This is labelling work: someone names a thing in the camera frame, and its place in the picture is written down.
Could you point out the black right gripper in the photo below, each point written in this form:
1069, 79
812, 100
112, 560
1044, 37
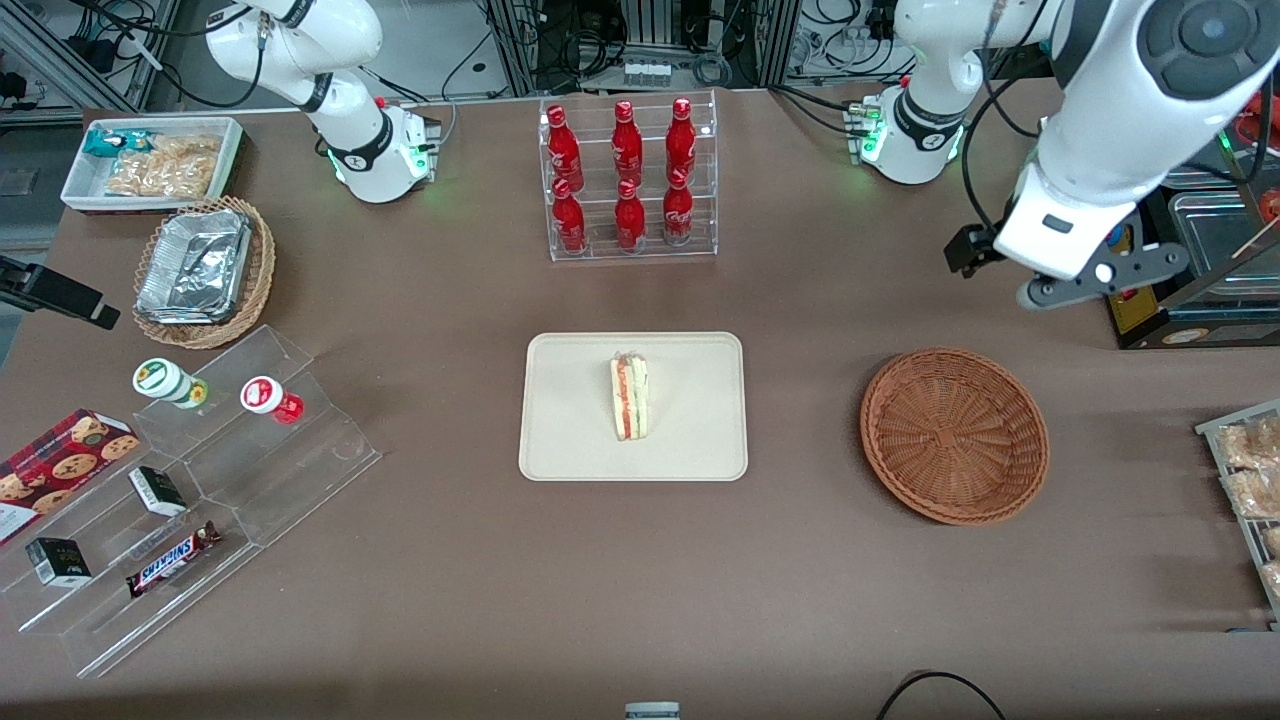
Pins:
45, 289

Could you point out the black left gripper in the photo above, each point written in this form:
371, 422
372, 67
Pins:
968, 249

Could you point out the triangle sandwich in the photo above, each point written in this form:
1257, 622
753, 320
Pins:
630, 400

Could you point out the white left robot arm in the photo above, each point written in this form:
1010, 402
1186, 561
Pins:
1100, 150

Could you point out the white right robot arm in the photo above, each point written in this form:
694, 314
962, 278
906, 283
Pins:
340, 130

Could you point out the oval light wicker basket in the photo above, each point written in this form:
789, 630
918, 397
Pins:
262, 270

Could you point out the round brown wicker basket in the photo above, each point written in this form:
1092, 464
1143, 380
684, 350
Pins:
955, 435

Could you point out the tray of packaged crackers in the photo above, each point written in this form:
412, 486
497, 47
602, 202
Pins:
1240, 530

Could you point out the beige rectangular tray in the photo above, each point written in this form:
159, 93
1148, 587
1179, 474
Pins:
570, 410

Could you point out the green white yogurt bottle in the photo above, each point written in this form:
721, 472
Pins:
165, 382

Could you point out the stack of foil trays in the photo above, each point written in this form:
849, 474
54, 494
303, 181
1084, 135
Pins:
195, 265

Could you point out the white rectangular bin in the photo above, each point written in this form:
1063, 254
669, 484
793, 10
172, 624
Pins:
85, 185

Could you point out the red cookie box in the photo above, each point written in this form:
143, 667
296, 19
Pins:
60, 470

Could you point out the clear bag of crackers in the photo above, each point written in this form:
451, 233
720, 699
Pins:
165, 168

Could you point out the teal snack packet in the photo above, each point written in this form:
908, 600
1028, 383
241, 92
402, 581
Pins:
105, 142

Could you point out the red white yogurt bottle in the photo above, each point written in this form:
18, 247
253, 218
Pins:
265, 396

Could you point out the small black box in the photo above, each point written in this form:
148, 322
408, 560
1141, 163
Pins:
58, 562
158, 490

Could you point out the clear acrylic stepped shelf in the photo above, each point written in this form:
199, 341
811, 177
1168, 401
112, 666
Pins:
290, 470

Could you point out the black display case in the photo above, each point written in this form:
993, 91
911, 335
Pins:
1200, 325

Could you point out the stainless steel pan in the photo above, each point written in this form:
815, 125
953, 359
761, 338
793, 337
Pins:
1218, 235

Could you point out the Snickers chocolate bar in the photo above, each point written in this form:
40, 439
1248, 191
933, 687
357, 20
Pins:
170, 560

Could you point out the red soda bottle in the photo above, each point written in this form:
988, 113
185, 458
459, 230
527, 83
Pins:
678, 212
627, 145
681, 140
570, 222
564, 150
630, 222

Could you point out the wrapped pastry bag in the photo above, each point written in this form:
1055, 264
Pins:
1258, 494
1255, 445

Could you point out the white power strip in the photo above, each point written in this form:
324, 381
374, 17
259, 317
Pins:
646, 73

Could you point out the clear acrylic bottle rack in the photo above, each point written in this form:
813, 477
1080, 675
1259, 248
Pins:
600, 255

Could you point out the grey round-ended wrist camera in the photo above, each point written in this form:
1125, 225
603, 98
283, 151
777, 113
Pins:
1130, 270

